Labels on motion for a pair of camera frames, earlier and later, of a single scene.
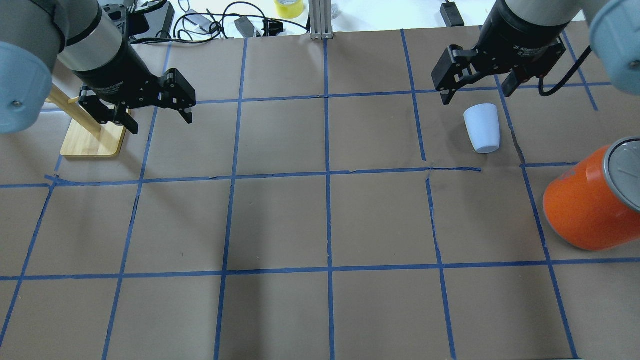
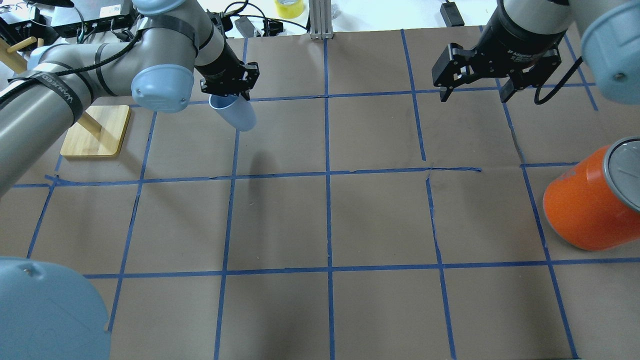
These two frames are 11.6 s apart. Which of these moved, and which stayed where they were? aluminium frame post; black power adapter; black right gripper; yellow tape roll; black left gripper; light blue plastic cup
Moved: black left gripper; light blue plastic cup
Stayed: black power adapter; yellow tape roll; aluminium frame post; black right gripper
